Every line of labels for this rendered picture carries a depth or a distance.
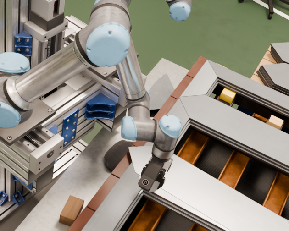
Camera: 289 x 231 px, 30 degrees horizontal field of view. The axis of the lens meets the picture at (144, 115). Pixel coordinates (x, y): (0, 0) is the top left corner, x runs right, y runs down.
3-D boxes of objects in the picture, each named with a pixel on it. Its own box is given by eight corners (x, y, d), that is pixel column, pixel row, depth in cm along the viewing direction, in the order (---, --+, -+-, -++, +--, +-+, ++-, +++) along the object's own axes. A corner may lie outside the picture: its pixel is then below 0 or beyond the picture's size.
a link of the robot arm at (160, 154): (169, 155, 182) (148, 144, 183) (167, 164, 185) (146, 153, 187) (179, 142, 187) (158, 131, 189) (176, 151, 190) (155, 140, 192)
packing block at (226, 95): (234, 98, 258) (236, 92, 256) (230, 104, 255) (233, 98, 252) (222, 92, 260) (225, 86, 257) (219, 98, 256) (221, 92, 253)
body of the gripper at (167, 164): (170, 169, 199) (178, 148, 191) (160, 185, 193) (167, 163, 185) (152, 160, 201) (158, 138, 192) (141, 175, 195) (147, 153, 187)
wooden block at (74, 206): (69, 202, 212) (69, 194, 208) (83, 207, 211) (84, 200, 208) (58, 222, 204) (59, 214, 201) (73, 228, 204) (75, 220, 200)
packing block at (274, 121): (280, 126, 250) (284, 120, 248) (277, 132, 247) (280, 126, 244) (269, 120, 252) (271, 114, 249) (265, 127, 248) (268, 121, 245)
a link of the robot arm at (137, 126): (120, 119, 187) (152, 123, 189) (119, 144, 179) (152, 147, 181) (124, 103, 182) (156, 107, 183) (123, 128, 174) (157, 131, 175)
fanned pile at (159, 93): (187, 83, 275) (189, 77, 272) (152, 129, 248) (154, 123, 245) (165, 73, 277) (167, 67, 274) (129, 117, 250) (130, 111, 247)
